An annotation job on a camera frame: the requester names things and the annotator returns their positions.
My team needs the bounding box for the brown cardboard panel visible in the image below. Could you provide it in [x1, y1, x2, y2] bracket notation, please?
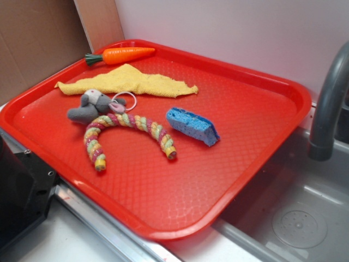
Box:
[1, 1, 124, 104]

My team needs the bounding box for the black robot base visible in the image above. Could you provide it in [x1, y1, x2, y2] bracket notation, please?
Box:
[1, 133, 59, 253]

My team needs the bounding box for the gray sink basin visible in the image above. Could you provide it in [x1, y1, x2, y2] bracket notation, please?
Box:
[166, 125, 349, 262]

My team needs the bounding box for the gray faucet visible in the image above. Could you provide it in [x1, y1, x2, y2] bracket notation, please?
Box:
[308, 43, 348, 161]

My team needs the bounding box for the yellow cloth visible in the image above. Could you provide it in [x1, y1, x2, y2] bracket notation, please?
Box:
[55, 64, 198, 98]

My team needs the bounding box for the multicolour twisted rope toy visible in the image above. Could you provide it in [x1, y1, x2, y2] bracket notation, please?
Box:
[83, 113, 177, 172]

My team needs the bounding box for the gray plush animal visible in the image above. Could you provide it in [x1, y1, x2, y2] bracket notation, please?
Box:
[67, 89, 137, 124]

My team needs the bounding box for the orange toy carrot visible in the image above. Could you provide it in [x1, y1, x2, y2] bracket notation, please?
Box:
[85, 47, 155, 66]

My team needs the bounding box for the red plastic tray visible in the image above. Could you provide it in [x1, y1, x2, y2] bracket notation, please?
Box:
[1, 40, 311, 242]

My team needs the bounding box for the blue sponge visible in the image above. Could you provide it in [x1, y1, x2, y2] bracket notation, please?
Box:
[166, 108, 220, 147]

